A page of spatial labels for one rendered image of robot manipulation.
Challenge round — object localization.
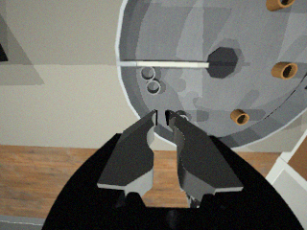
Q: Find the bronze bushing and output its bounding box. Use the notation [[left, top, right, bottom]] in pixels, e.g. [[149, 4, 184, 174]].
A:
[[272, 62, 297, 80], [230, 109, 249, 125], [266, 0, 295, 12]]

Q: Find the grey metal bushing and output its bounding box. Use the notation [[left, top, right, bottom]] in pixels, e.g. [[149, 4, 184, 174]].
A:
[[176, 110, 188, 121], [146, 78, 160, 95], [140, 66, 155, 81]]

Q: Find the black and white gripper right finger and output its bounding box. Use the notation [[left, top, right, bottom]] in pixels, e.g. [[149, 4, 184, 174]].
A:
[[165, 110, 304, 230]]

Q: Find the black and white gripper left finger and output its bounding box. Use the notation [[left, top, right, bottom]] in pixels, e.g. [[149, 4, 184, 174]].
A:
[[41, 109, 157, 230]]

